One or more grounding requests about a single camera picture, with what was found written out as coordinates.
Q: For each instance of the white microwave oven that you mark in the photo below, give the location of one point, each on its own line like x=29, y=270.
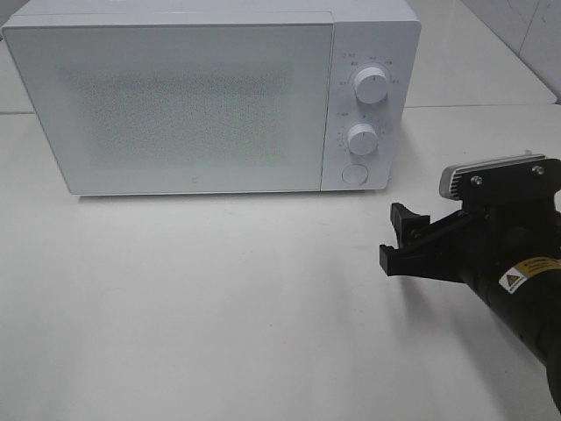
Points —
x=363, y=32

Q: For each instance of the lower white timer knob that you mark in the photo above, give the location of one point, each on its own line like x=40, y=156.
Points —
x=362, y=139

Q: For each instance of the upper white power knob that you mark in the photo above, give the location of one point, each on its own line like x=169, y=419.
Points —
x=370, y=84

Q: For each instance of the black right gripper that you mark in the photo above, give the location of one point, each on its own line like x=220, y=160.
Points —
x=497, y=240

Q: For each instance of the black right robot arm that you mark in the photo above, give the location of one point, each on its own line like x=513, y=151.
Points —
x=533, y=316

